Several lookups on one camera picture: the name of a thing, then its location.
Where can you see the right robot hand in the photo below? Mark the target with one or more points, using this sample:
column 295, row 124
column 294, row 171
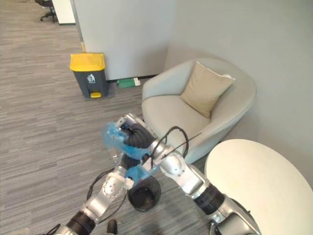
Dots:
column 138, row 137

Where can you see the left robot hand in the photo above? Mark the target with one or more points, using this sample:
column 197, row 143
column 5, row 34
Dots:
column 129, row 161

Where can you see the blue plastic rubbish bag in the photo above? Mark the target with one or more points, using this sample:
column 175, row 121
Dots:
column 113, row 137

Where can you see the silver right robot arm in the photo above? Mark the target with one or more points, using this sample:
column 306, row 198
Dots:
column 188, row 176

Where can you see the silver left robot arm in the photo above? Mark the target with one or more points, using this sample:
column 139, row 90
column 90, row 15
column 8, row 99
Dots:
column 102, row 198

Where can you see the small black mesh bin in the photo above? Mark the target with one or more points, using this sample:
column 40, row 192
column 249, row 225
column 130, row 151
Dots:
column 143, row 198

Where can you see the grey trash can yellow lid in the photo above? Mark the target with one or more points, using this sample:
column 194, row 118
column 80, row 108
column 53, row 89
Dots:
column 91, row 80

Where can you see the round white tea table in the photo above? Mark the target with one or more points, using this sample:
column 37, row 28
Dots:
column 254, row 183

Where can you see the beige upholstered armchair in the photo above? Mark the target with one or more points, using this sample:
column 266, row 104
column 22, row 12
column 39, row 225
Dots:
column 168, row 107

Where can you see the green white flat box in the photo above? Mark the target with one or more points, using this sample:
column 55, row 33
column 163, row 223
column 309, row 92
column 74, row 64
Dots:
column 126, row 83

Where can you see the dark robot foot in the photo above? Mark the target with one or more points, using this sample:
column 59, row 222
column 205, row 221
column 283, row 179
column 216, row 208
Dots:
column 112, row 226

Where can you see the tan square cushion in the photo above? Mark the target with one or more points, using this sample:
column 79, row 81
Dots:
column 205, row 90

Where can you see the black office chair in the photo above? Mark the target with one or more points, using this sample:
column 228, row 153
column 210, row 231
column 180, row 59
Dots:
column 47, row 13

